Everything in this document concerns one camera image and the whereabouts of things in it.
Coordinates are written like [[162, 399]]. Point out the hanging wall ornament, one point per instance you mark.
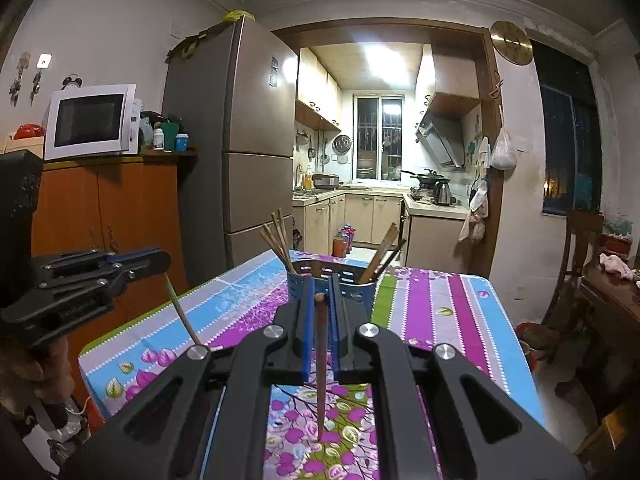
[[36, 85], [19, 77]]

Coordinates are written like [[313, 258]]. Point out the white wall switch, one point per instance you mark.
[[44, 61]]

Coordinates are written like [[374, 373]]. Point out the kitchen ceiling light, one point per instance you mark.
[[392, 65]]

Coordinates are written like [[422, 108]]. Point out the wooden chair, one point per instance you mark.
[[615, 435], [580, 240]]

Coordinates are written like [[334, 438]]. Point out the blue plastic utensil holder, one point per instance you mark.
[[360, 300]]

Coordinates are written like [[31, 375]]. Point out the grey refrigerator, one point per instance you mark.
[[250, 135]]

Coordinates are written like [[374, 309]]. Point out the green plastic bag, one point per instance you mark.
[[617, 227]]

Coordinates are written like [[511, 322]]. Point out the twin bell alarm clock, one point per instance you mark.
[[72, 82]]

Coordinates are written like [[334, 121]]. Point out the long wooden chopstick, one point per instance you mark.
[[320, 410], [182, 310]]

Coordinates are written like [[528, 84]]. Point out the kitchen window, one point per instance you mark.
[[377, 135]]

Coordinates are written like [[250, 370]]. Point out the steel kettle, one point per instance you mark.
[[442, 193]]

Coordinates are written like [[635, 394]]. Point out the upper kitchen cabinet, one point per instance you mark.
[[315, 90], [452, 80]]

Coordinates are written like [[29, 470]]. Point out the white plastic bottle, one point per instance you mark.
[[158, 139]]

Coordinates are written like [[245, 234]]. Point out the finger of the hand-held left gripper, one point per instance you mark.
[[135, 254], [100, 280]]

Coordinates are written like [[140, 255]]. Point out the green plastic container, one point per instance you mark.
[[170, 135]]

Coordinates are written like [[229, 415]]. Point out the black wok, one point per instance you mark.
[[427, 177]]

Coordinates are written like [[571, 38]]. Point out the wooden door frame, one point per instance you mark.
[[380, 27]]

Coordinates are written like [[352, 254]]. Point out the white microwave oven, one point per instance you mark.
[[90, 120]]

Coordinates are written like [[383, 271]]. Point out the hanging white plastic bag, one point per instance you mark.
[[504, 152]]

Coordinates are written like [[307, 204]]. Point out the gold wall clock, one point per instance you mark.
[[511, 42]]

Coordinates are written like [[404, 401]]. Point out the orange wooden cabinet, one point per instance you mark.
[[140, 200]]

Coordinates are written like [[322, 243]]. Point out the rice cooker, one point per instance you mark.
[[326, 181]]

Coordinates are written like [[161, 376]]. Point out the hanging metal colander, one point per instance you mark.
[[342, 143]]

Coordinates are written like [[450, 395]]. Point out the dark barred window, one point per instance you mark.
[[565, 135]]

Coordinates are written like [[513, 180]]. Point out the bunch of wooden chopsticks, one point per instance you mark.
[[385, 242]]

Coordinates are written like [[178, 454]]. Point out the floral striped tablecloth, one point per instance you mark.
[[440, 310]]

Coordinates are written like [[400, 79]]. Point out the blue lidded cup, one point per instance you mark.
[[182, 143]]

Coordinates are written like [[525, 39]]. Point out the red round object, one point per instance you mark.
[[30, 131]]

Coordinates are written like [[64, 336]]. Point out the hanging kitchen cloths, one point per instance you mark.
[[475, 220]]

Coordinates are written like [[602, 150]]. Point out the beige lower kitchen cabinets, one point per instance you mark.
[[360, 220]]

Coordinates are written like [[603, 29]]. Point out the red plastic basin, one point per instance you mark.
[[529, 347]]

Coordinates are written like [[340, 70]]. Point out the dark wooden side table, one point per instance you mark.
[[610, 330]]

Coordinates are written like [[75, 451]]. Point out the steel range hood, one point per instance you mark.
[[442, 140]]

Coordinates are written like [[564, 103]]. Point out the pink cloth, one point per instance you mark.
[[615, 265]]

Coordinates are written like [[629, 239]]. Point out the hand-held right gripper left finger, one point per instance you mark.
[[310, 330]]

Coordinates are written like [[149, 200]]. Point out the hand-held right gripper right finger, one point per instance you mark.
[[334, 340]]

